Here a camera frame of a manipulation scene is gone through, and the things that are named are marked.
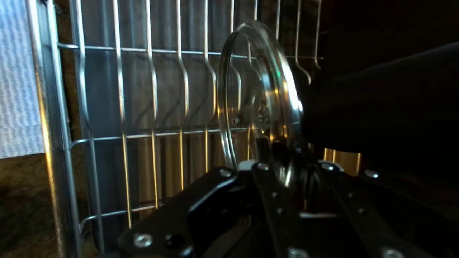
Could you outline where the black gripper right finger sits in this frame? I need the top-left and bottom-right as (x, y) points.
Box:
(296, 156), (459, 258)

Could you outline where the metal wire dish rack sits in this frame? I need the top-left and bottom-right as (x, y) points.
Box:
(26, 0), (328, 258)

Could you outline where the glass pot lid steel rim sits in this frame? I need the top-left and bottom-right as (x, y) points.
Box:
(219, 19), (306, 190)

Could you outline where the blue striped dish cloth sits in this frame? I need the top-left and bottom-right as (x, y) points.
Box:
(0, 0), (46, 160)

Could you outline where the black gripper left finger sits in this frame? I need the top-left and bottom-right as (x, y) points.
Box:
(117, 137), (313, 258)

